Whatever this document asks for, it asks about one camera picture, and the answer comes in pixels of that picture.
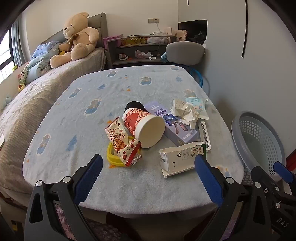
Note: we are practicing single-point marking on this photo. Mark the gold snack packets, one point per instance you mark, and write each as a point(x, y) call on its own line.
point(134, 41)

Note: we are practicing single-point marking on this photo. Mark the black patterned card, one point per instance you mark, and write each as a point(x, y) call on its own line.
point(205, 136)

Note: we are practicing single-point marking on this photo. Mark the pink gift bags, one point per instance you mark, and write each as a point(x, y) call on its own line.
point(175, 32)

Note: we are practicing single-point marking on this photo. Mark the grey padded headboard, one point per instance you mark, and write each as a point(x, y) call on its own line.
point(98, 22)

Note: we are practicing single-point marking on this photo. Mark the light blue printed blanket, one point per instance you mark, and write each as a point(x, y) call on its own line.
point(92, 97)

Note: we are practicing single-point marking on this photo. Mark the small green white plush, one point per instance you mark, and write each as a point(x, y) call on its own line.
point(22, 78)

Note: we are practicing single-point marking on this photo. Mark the purple cartoon box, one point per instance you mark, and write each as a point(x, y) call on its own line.
point(182, 134)

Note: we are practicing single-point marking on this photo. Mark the blue child chair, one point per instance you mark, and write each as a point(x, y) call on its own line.
point(196, 74)

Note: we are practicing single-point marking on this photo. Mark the bed with beige cover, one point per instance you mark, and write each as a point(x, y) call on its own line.
point(34, 97)

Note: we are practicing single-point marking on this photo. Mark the large beige teddy bear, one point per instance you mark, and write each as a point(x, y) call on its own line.
point(78, 39)

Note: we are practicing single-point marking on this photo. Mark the black round lid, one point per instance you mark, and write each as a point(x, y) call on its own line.
point(135, 105)

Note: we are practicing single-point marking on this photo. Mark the wall socket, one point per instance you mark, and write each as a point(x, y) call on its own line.
point(153, 20)

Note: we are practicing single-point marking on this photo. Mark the grey upholstered chair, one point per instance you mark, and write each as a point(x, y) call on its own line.
point(185, 52)

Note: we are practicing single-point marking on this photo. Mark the torn white drink carton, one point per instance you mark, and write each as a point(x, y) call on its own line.
point(175, 160)

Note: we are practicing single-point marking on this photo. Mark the crumpled white paper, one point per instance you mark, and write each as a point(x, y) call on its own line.
point(185, 114)

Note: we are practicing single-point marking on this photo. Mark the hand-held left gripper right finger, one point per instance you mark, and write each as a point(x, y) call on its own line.
point(208, 178)

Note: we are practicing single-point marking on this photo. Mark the small red white packet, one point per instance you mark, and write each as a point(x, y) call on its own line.
point(123, 56)

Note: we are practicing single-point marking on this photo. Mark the window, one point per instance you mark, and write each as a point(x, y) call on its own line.
point(5, 60)

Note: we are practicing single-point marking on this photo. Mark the blue pillow bedding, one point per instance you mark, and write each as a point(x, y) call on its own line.
point(44, 54)

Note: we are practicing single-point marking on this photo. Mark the light blue tissue packet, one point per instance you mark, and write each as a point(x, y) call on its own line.
point(196, 103)

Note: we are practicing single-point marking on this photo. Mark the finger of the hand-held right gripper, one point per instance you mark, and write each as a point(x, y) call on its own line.
point(283, 172)
point(261, 176)

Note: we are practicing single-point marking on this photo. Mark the red paper cup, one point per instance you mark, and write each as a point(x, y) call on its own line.
point(138, 120)

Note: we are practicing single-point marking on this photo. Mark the red white snack wrapper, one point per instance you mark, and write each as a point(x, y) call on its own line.
point(126, 150)
point(115, 128)

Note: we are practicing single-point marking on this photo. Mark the grey perforated plastic basket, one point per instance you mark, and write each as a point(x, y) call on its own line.
point(259, 143)

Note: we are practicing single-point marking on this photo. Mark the white pink plastic bag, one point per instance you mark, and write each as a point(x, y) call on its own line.
point(141, 54)

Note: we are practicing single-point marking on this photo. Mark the grey curtain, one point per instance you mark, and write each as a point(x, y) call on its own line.
point(20, 39)

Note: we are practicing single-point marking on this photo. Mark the grey bedside shelf unit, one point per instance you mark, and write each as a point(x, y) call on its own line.
point(141, 62)

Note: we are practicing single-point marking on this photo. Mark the pink box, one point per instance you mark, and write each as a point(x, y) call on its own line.
point(112, 40)

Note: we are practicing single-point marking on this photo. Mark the red metal frame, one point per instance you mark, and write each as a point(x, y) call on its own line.
point(291, 162)

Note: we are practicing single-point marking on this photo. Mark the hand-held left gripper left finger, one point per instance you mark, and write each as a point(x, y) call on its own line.
point(89, 178)

